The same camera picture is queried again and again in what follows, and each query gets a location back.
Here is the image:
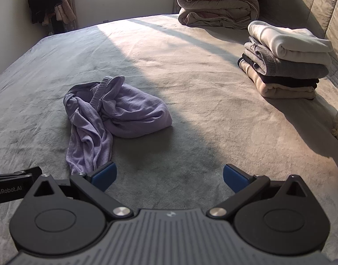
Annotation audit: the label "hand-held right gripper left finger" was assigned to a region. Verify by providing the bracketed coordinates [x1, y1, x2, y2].
[25, 161, 133, 221]

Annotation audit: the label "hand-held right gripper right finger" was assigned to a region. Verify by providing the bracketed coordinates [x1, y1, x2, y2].
[208, 164, 314, 221]

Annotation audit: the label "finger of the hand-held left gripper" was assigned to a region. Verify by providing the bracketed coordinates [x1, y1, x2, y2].
[0, 167, 43, 185]

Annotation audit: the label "purple pants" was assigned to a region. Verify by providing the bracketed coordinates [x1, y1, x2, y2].
[63, 75, 173, 175]

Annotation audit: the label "pink hanging clothes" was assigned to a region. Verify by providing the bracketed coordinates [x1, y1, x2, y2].
[42, 0, 77, 27]

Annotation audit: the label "grey bed sheet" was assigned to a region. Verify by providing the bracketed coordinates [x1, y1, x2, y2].
[0, 14, 338, 265]

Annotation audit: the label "beige folded garment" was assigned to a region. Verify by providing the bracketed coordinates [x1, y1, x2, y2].
[239, 61, 316, 100]

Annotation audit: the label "black folded garment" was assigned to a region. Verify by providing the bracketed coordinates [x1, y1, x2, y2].
[238, 57, 320, 89]

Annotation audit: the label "white folded garment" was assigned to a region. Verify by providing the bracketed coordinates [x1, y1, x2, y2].
[248, 21, 334, 67]

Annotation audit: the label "folded beige quilt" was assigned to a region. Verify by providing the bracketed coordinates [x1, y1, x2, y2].
[176, 0, 260, 29]

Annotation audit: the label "grey quilted headboard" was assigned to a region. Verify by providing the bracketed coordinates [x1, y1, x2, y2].
[257, 0, 338, 105]

